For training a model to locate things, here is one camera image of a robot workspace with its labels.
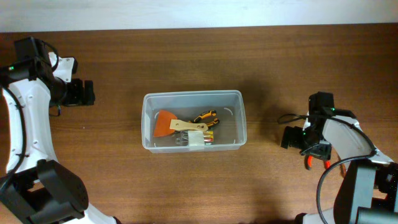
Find red handled small cutters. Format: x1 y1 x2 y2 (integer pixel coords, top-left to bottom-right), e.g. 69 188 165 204
304 155 331 170

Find metal socket bit rail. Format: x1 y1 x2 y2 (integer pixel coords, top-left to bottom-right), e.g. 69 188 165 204
340 164 346 177

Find orange scraper wooden handle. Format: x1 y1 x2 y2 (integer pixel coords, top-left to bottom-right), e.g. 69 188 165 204
154 110 208 138

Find orange black long-nose pliers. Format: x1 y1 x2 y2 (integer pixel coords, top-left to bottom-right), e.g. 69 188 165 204
189 110 220 128

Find clear plastic storage box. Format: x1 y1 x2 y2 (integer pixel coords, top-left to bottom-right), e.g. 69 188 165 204
141 90 247 153

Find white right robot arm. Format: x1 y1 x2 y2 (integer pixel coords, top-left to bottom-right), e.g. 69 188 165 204
281 111 397 223

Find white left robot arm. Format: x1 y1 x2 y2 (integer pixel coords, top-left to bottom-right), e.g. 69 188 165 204
1 58 119 223

